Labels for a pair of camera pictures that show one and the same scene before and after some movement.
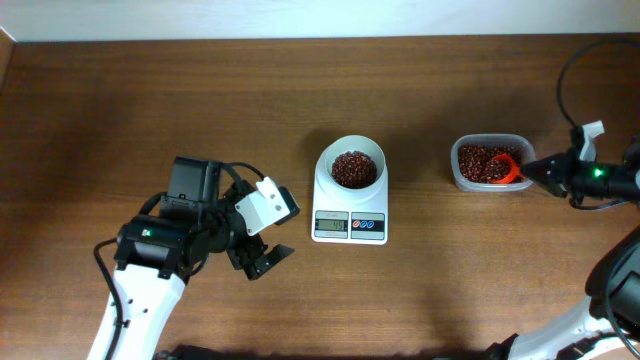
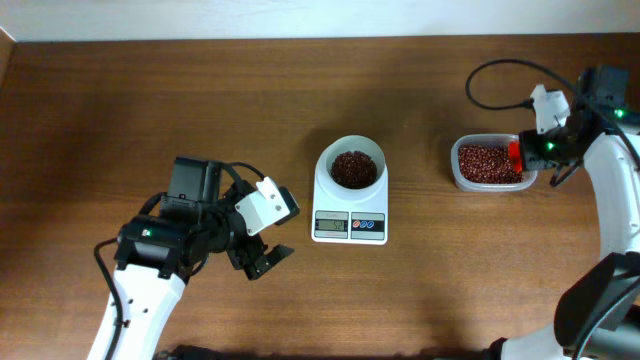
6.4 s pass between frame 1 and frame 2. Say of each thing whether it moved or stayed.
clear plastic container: stayed
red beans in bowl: stayed
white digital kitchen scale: stayed
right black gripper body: moved
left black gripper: stayed
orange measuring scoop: moved
